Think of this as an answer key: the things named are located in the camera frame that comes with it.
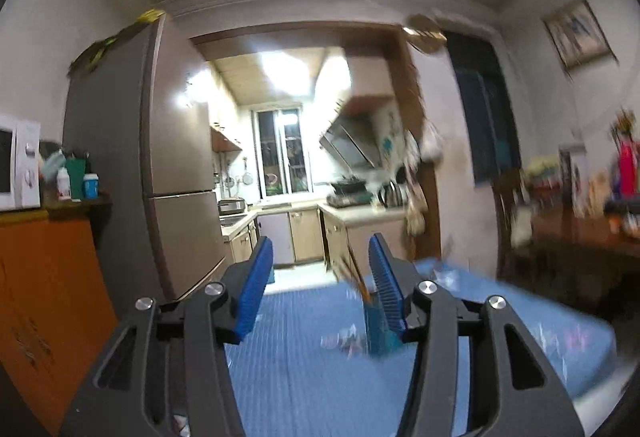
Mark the black wok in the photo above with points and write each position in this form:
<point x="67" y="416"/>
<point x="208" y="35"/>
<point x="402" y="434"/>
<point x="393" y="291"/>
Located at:
<point x="350" y="186"/>

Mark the kitchen window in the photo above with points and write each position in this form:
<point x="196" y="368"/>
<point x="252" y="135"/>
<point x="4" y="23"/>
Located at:
<point x="282" y="152"/>

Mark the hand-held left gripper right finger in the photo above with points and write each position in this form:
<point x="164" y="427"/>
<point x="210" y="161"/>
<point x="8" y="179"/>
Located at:
<point x="387" y="287"/>

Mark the clutter on refrigerator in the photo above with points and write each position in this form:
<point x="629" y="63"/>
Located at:
<point x="110" y="42"/>

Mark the kitchen wall cabinet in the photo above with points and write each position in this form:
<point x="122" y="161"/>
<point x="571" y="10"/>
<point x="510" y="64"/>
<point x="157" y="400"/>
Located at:
<point x="225" y="137"/>

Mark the beige kitchen base cabinets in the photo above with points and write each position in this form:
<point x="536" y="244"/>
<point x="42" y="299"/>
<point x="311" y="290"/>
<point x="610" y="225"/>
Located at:
<point x="305" y="234"/>

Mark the red bottle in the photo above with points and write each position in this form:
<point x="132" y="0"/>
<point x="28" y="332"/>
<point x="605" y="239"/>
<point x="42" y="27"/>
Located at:
<point x="628" y="169"/>

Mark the gold round wall clock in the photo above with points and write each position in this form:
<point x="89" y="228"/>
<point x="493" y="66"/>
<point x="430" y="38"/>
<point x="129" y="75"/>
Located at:
<point x="425" y="33"/>

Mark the teal perforated utensil holder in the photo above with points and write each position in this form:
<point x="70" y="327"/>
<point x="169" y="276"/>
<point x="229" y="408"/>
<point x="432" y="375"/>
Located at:
<point x="375" y="329"/>

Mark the orange wooden cabinet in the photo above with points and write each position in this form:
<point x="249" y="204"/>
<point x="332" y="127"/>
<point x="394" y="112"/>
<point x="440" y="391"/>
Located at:
<point x="45" y="292"/>

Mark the black printed carton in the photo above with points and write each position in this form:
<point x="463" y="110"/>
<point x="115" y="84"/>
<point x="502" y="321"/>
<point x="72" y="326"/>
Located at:
<point x="570" y="179"/>

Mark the gas stove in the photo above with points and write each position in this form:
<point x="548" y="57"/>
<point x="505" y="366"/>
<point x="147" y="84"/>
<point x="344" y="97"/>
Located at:
<point x="350" y="201"/>

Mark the framed wall picture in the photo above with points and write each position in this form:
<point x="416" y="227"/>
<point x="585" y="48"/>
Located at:
<point x="577" y="34"/>

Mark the wooden chair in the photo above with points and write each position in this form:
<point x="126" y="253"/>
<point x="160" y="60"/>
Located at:
<point x="510" y="217"/>

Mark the dark room window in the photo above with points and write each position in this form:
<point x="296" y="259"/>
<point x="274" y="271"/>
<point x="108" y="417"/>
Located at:
<point x="485" y="112"/>

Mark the grey refrigerator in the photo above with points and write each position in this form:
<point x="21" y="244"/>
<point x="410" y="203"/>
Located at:
<point x="175" y="142"/>

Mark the steel range hood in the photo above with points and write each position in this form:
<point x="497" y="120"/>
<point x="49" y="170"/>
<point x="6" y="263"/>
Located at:
<point x="350" y="142"/>

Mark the blue checked star tablecloth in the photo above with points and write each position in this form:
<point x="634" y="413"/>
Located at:
<point x="310" y="367"/>

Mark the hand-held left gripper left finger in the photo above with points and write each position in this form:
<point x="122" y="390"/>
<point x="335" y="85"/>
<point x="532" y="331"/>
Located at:
<point x="255" y="287"/>

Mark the grey countertop appliance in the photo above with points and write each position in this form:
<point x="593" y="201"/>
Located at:
<point x="232" y="206"/>

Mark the white microwave oven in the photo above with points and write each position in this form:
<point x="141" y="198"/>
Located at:
<point x="15" y="162"/>

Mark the row of wooden chopsticks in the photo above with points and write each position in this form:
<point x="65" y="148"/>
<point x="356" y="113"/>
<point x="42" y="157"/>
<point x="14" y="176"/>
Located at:
<point x="357" y="279"/>

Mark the steel electric kettle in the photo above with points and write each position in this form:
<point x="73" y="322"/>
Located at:
<point x="392" y="194"/>

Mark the green cup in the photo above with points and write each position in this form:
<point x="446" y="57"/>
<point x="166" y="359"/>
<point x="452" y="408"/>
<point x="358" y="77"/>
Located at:
<point x="76" y="179"/>

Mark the dark wooden side table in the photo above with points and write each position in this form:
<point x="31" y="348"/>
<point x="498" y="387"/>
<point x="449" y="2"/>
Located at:
<point x="575" y="252"/>

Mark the blue lidded jar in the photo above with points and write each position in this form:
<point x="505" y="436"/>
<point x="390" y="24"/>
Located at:
<point x="90" y="187"/>

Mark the white pill bottle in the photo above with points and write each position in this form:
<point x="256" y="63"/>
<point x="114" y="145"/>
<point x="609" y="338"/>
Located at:
<point x="63" y="187"/>

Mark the white hanging plastic bag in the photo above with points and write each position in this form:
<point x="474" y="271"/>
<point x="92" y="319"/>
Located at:
<point x="432" y="142"/>

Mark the hanging cloth bags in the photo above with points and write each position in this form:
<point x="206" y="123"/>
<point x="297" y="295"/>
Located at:
<point x="412" y="197"/>

